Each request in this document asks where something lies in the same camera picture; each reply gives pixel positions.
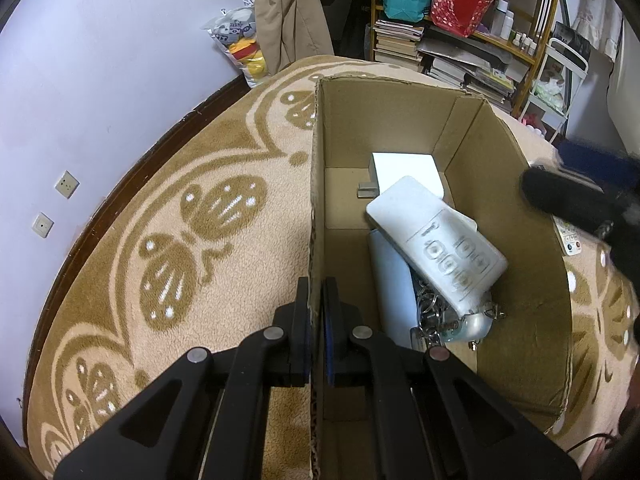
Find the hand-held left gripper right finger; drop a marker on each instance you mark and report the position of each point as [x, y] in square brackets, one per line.
[329, 340]

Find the white box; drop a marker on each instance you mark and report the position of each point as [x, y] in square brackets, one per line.
[405, 170]

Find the wooden bookshelf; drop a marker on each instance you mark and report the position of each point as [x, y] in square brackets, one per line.
[530, 20]

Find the short stack of books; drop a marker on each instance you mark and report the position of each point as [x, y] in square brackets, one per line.
[397, 42]

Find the beige coat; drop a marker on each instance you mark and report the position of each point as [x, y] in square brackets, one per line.
[290, 10]

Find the white remote control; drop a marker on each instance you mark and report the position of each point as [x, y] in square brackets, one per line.
[567, 237]

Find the small silver device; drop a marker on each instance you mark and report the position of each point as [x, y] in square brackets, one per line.
[470, 325]

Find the grey flat folder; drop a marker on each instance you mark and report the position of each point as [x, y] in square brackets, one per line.
[465, 47]

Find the white wall socket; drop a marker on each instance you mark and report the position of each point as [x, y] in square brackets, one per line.
[43, 225]
[67, 184]

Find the white bottle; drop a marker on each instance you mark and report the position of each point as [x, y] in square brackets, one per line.
[500, 15]
[510, 27]

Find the bag of plush toys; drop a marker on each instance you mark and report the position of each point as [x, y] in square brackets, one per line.
[240, 45]

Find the brown cardboard box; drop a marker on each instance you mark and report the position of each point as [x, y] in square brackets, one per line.
[500, 310]

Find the red patterned gift bag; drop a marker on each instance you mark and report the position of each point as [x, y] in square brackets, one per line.
[460, 0]

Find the row of small bottles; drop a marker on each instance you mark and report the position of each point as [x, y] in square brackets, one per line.
[525, 44]

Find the white embossed button device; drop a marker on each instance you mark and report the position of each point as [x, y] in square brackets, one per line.
[430, 235]

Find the wide stack of books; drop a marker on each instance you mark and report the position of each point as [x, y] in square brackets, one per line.
[475, 82]

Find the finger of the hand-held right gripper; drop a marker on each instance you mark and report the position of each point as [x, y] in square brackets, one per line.
[565, 197]
[600, 165]

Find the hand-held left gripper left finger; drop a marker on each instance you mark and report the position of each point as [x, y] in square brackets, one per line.
[304, 360]

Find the white trolley cart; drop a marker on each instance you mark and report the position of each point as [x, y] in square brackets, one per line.
[555, 90]

